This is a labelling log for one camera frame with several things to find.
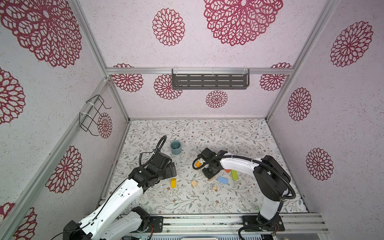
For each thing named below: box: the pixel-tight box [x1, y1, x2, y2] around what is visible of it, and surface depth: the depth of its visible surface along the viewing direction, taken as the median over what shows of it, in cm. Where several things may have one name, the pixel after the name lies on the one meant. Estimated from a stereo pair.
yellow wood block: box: [170, 178, 177, 188], surface depth 89 cm
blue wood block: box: [218, 176, 229, 184], surface depth 91 cm
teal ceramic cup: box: [170, 140, 182, 155], surface depth 101 cm
